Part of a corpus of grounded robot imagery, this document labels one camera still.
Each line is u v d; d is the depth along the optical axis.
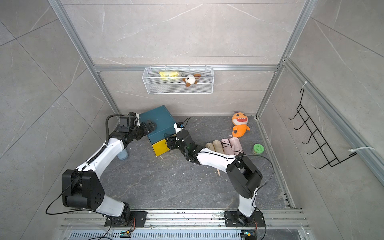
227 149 0.97
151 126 0.78
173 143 0.75
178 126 0.75
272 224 0.74
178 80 0.89
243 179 0.47
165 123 0.84
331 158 0.60
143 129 0.78
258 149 0.95
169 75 0.84
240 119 1.07
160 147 0.89
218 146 0.97
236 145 0.98
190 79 0.86
